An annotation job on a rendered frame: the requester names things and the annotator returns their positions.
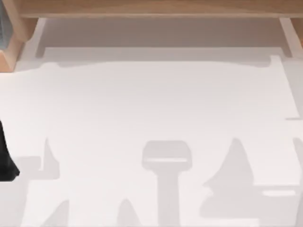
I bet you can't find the pulled-out wooden drawer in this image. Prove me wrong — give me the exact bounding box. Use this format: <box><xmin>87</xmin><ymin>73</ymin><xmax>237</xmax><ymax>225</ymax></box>
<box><xmin>0</xmin><ymin>0</ymin><xmax>38</xmax><ymax>73</ymax></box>

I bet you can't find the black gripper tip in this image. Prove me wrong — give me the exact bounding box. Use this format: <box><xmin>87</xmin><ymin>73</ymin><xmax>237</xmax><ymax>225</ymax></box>
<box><xmin>0</xmin><ymin>120</ymin><xmax>20</xmax><ymax>183</ymax></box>

